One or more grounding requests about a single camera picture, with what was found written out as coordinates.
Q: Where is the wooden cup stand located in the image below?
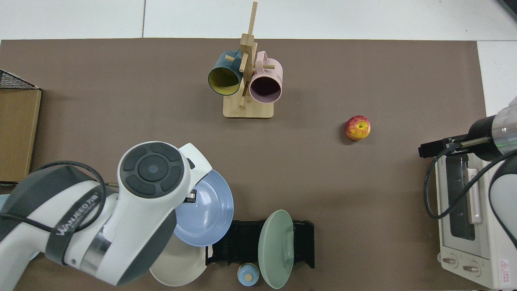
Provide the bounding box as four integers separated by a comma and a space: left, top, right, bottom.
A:
223, 1, 274, 119

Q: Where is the black dish rack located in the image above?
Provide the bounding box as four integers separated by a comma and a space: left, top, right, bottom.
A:
205, 220, 315, 269

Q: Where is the wire basket with wooden floor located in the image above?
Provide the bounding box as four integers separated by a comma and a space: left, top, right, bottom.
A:
0, 70, 42, 186

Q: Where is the dark blue cup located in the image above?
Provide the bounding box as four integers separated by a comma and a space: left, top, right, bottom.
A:
208, 49, 244, 96

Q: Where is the green plate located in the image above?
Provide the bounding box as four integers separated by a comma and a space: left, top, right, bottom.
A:
258, 209, 294, 289

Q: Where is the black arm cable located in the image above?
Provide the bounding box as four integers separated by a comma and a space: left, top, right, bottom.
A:
423, 141, 517, 220
0, 161, 108, 234

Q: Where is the pink cup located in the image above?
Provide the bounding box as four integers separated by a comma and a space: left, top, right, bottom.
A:
249, 51, 283, 103

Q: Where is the red yellow apple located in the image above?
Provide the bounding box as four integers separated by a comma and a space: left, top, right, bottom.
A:
345, 115, 371, 141

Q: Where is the small blue round thing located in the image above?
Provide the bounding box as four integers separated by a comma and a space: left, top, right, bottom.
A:
237, 263, 260, 287

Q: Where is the beige plate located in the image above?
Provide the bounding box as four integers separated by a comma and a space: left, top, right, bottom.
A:
149, 234, 208, 287

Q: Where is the brown table cloth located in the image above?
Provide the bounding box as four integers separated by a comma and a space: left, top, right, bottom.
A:
0, 38, 487, 291

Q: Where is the pale toaster oven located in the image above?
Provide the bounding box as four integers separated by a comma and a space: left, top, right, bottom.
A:
434, 152, 517, 289

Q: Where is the dark grey bar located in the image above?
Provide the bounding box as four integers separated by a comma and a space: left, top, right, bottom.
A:
496, 0, 517, 20

